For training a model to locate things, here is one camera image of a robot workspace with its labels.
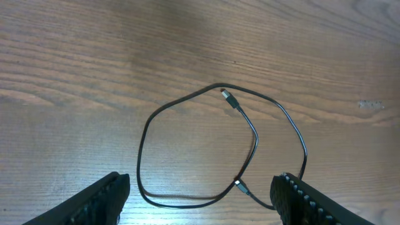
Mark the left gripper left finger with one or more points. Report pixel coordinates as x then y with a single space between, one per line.
100 203

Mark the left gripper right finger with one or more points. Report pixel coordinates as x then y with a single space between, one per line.
298 203

